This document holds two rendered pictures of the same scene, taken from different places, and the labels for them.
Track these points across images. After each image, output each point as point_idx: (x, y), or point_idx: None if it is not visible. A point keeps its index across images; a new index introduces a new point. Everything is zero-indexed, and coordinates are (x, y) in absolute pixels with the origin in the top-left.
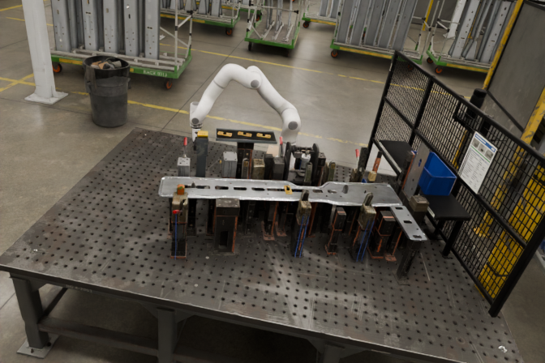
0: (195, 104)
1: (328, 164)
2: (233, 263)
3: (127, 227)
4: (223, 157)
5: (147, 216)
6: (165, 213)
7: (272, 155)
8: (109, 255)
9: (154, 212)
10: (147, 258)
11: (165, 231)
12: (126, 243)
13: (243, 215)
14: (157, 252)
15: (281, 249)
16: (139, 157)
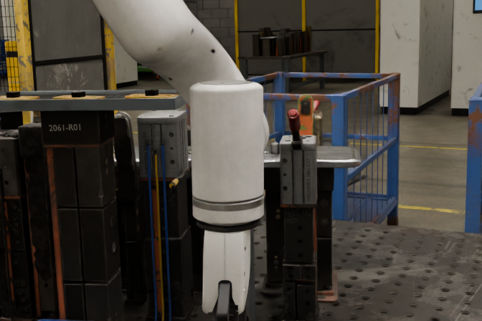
0: (232, 80)
1: None
2: None
3: (442, 291)
4: (183, 117)
5: (402, 309)
6: (350, 314)
7: (27, 123)
8: (450, 254)
9: (384, 317)
10: (371, 251)
11: (343, 282)
12: (428, 268)
13: (141, 247)
14: (352, 256)
15: None
16: None
